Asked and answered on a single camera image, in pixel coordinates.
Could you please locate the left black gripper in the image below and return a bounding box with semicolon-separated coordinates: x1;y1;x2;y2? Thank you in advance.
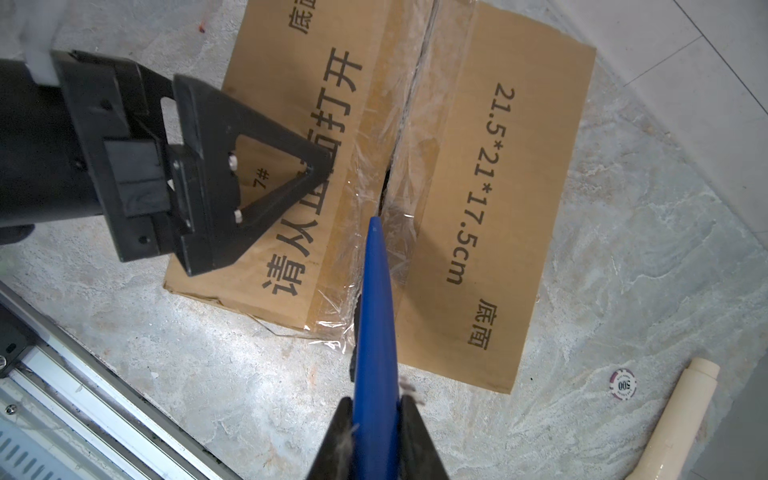
49;49;335;278

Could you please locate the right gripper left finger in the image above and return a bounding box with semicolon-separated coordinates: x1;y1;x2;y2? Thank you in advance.
306;397;354;480

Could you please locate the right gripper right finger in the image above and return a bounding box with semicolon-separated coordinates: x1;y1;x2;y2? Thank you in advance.
398;395;449;480

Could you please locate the blue utility knife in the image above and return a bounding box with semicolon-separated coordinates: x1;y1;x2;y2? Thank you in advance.
352;216;400;479

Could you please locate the brown cardboard express box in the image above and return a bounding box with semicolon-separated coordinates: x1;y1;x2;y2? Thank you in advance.
164;1;596;393

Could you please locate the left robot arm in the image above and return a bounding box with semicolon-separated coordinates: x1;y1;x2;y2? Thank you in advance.
1;51;333;276

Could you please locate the wooden rolling pin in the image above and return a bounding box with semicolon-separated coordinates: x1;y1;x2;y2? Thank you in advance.
626;358;720;480

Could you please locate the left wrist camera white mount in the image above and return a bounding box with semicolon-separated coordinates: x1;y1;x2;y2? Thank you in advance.
16;0;68;87

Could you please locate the aluminium front rail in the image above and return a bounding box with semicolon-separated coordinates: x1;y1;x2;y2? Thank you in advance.
1;285;238;479

